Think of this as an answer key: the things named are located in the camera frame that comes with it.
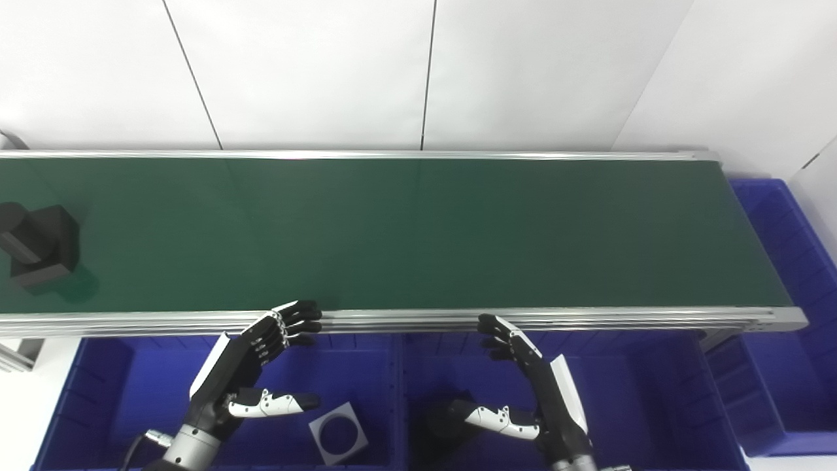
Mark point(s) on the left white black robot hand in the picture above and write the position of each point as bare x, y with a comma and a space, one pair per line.
219, 373

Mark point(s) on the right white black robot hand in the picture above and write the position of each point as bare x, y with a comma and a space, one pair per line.
556, 399

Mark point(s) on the black cylinder part square base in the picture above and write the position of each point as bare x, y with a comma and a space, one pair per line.
42, 248

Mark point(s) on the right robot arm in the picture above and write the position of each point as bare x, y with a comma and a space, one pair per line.
575, 463

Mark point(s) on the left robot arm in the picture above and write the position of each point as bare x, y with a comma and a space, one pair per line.
189, 451

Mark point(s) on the blue bin with white plate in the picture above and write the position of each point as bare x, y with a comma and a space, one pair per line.
157, 386

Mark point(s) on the blue bin with black part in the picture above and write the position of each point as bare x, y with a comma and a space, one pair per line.
641, 405

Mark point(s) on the green conveyor belt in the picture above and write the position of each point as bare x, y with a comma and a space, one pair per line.
497, 320
405, 235

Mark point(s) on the black part in bin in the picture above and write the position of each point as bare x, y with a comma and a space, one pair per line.
444, 418

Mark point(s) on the aluminium conveyor leg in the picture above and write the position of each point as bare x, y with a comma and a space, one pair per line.
719, 339
18, 353

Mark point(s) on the blue bin at conveyor end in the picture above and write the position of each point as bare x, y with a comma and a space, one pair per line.
794, 275

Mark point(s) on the grey conveyor end cap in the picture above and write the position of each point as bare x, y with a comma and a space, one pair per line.
10, 140

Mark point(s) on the white square plate round hole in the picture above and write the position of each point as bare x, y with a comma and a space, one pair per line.
320, 435

